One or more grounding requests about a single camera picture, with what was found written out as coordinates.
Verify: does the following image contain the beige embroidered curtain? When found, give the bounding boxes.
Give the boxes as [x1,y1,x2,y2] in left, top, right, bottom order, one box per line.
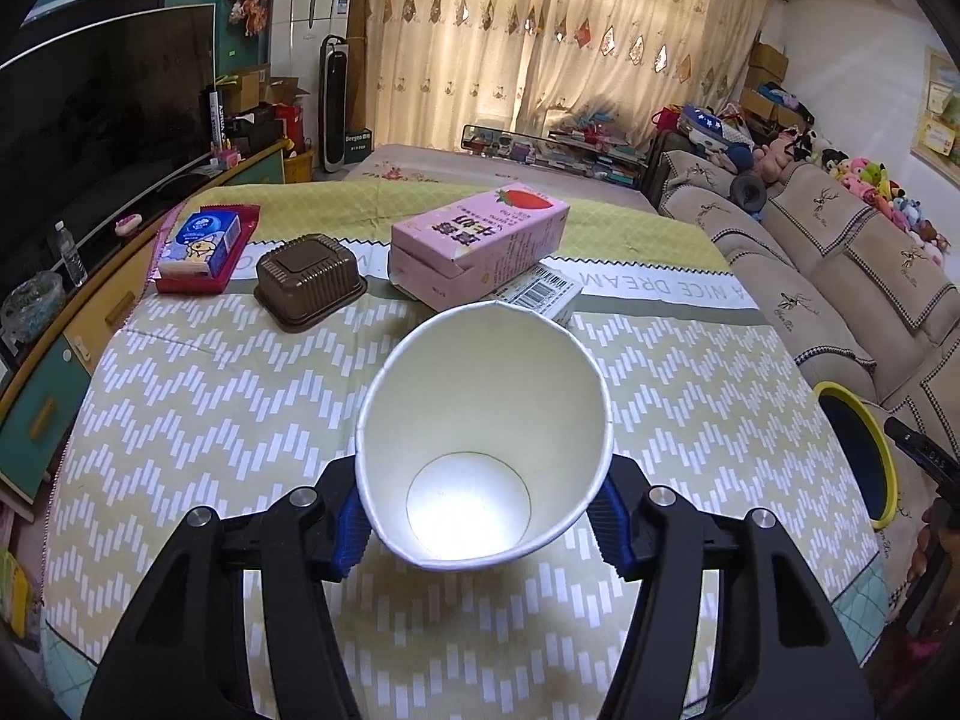
[367,0,556,155]
[525,0,773,158]

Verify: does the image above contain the white paper cup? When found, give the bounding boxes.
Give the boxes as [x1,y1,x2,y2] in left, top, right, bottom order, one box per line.
[354,300,614,571]

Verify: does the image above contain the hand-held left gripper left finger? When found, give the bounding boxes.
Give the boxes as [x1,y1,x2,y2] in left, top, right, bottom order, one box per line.
[81,457,372,720]

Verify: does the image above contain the small white barcode box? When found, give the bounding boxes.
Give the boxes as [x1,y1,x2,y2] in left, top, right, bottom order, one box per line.
[491,262,584,326]

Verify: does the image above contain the person's right hand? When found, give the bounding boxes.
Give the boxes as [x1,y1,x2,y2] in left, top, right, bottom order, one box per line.
[910,521,940,595]

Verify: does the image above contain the yellow and teal television cabinet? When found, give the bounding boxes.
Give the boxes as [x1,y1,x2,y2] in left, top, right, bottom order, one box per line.
[0,142,286,518]

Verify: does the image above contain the floral beige mat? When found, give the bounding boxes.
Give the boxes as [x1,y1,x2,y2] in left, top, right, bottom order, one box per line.
[345,142,653,211]

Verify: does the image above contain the pile of plush toys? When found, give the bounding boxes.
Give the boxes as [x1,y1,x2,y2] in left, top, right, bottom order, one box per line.
[750,127,960,256]

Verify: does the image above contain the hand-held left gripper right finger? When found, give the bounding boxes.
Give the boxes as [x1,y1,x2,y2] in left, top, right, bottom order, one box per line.
[585,454,875,720]

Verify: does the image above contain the framed wall picture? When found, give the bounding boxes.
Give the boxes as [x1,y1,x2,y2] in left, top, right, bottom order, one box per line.
[911,45,960,188]

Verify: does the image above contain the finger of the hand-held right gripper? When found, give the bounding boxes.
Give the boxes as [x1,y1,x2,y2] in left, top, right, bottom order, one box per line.
[883,416,938,470]

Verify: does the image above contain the open cardboard boxes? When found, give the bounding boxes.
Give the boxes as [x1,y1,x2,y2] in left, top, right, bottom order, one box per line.
[217,64,308,155]

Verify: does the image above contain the blue starry bag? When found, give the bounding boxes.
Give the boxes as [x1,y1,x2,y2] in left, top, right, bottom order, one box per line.
[677,106,753,151]

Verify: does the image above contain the blue tissue pack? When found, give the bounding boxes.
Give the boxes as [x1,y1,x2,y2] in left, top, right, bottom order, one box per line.
[161,211,242,278]

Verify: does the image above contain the beige sofa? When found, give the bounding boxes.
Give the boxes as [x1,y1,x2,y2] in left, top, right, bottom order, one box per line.
[649,150,960,601]

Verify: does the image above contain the clear water bottle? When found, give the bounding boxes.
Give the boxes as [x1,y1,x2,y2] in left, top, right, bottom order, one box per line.
[54,221,87,287]

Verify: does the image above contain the stack of cardboard boxes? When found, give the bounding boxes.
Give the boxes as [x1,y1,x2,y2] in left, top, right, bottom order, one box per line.
[739,41,815,128]

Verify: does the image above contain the large curved television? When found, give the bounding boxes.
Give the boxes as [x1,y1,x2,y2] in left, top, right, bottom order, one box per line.
[0,4,218,278]

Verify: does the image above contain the brown plastic container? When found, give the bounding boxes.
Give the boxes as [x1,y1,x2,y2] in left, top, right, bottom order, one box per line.
[255,235,368,332]

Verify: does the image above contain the glass coffee table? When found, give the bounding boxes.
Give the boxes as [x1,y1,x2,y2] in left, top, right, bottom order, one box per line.
[460,122,653,188]

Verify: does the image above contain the pink strawberry milk carton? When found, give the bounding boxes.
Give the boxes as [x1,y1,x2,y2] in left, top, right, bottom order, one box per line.
[388,187,569,311]

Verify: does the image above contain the red tray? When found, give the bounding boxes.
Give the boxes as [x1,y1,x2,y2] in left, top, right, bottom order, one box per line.
[152,204,261,294]

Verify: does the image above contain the white standing air conditioner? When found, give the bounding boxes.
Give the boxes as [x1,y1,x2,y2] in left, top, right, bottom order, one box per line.
[270,0,353,158]

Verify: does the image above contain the yellow rimmed trash bin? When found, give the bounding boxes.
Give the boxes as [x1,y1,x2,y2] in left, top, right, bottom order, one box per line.
[814,381,899,528]

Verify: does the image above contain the black tower fan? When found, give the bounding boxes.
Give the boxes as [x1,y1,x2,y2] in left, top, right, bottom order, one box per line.
[321,34,351,173]

